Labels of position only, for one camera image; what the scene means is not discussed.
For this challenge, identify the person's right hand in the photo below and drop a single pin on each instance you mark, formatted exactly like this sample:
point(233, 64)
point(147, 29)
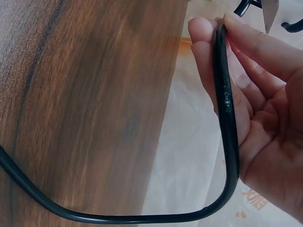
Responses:
point(272, 123)

